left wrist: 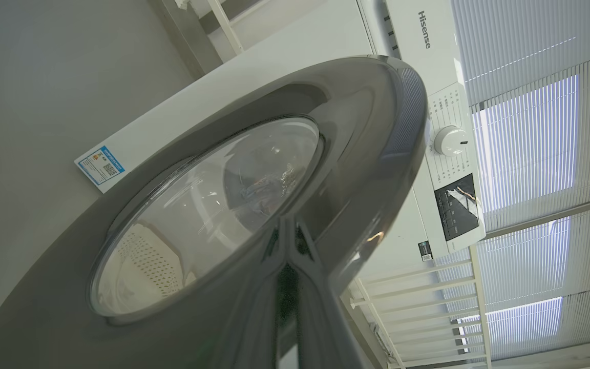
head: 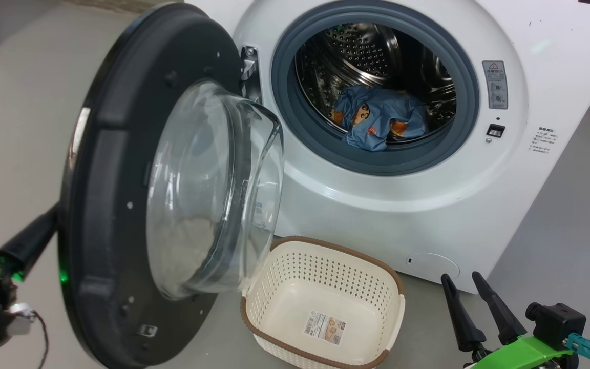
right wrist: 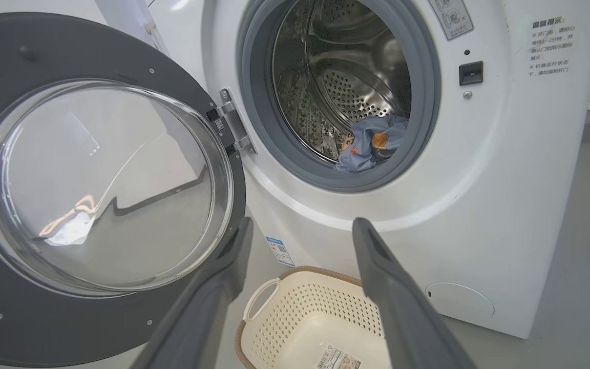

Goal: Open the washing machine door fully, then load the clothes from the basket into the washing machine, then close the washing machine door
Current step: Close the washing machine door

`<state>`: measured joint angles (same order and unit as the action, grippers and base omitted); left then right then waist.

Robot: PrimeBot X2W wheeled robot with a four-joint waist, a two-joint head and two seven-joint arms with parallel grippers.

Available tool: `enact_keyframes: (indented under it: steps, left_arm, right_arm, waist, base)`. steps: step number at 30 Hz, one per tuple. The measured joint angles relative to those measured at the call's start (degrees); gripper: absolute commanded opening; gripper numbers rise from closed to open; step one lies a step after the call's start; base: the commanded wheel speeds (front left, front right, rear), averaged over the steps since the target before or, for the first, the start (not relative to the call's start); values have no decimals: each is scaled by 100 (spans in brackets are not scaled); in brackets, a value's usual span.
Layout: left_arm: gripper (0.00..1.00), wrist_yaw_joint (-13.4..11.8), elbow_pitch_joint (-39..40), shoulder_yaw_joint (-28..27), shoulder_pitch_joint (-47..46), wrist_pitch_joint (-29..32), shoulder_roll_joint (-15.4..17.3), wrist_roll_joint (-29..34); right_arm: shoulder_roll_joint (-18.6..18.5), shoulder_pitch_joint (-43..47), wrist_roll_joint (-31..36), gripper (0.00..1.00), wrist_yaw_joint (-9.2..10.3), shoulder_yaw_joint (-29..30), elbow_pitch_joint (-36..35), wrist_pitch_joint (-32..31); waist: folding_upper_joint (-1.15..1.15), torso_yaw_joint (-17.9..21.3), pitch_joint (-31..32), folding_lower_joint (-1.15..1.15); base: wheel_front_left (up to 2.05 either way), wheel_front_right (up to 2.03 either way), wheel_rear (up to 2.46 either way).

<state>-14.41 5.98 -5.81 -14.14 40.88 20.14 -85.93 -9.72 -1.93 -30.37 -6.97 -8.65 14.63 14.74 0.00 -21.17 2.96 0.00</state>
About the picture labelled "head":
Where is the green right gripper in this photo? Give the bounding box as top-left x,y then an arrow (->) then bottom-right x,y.
440,271 -> 575,369

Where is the black round glass washer door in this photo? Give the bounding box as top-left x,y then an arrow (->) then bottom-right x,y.
58,3 -> 285,369

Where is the blue bear print garment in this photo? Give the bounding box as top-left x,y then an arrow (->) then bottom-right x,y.
332,85 -> 431,152
387,95 -> 431,139

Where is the white front-load washing machine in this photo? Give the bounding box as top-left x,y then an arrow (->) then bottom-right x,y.
185,0 -> 590,295

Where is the basket product label sticker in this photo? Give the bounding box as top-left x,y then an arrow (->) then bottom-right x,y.
304,311 -> 347,345

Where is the white perforated laundry basket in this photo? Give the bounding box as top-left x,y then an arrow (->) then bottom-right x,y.
240,236 -> 406,369

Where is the metal door hinge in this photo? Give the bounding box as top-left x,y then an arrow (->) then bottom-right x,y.
241,45 -> 262,103

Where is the round white filter cover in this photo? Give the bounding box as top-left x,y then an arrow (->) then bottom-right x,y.
406,252 -> 460,281

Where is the grey warning sticker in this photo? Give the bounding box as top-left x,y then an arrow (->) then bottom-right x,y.
482,60 -> 509,110

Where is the white cable tag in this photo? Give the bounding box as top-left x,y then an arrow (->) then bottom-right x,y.
11,303 -> 37,321

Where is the left cable with teal connector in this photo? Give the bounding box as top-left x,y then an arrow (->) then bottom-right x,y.
0,302 -> 50,369

